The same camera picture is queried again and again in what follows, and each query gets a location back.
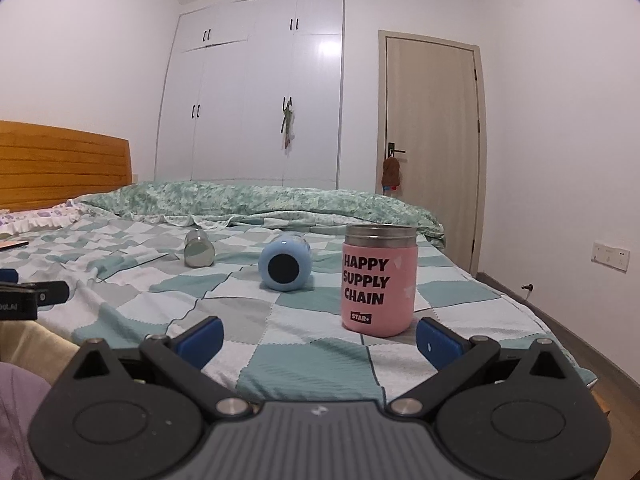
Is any clear glass cup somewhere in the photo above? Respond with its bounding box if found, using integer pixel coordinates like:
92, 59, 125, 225
184, 228, 215, 268

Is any person's beige clothing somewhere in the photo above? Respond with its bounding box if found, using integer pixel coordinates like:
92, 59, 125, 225
0, 317, 81, 392

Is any green floral quilt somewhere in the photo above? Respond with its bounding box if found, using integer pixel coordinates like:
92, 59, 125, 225
80, 180, 446, 250

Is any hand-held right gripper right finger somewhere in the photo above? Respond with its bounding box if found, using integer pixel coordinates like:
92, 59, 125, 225
387, 316, 592, 419

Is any wooden bed headboard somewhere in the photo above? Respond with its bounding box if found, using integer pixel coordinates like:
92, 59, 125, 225
0, 120, 132, 213

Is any brown hanging pouch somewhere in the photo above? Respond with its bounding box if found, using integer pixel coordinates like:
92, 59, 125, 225
381, 156, 402, 196

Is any light wooden door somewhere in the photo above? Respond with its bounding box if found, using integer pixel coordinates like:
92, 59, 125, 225
378, 30, 487, 276

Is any pink cup with steel rim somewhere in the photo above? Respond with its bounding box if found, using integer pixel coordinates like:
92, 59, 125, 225
341, 224, 418, 338

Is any white wall socket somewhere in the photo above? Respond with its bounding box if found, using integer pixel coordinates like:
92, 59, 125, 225
591, 241, 630, 274

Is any light blue cup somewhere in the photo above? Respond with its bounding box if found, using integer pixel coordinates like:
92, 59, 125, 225
258, 236, 315, 292

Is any floral ruffled pillow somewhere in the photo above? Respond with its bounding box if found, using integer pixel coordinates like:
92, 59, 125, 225
0, 199, 83, 239

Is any hanging wardrobe ornament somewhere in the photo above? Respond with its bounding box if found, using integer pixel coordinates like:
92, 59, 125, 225
279, 96, 297, 151

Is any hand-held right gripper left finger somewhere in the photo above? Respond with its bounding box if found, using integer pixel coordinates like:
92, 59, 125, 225
50, 316, 254, 419

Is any white wardrobe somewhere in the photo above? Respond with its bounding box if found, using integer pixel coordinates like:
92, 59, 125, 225
153, 0, 346, 190

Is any person's purple clothing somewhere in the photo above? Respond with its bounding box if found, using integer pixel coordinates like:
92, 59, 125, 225
0, 362, 54, 480

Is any checked bed sheet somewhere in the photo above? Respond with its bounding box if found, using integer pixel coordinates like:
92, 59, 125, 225
0, 207, 599, 408

